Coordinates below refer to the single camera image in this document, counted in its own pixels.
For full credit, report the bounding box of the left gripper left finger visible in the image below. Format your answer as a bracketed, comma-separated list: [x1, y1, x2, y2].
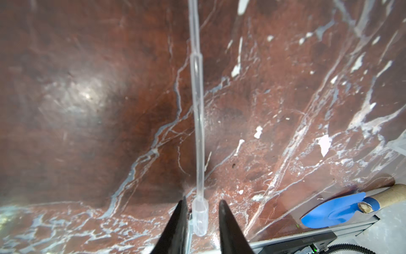
[151, 197, 189, 254]

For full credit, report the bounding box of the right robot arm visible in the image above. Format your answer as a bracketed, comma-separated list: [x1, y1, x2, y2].
[319, 243, 376, 254]

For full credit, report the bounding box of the blue garden trowel wooden handle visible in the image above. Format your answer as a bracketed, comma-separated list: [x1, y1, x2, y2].
[301, 184, 406, 229]

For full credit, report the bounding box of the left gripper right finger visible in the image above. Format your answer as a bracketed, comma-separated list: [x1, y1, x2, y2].
[219, 200, 254, 254]

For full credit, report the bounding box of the clear plastic pipette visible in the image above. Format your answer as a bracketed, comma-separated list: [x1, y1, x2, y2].
[188, 0, 209, 237]

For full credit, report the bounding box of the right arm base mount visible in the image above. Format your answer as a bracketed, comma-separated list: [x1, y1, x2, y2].
[259, 231, 337, 254]

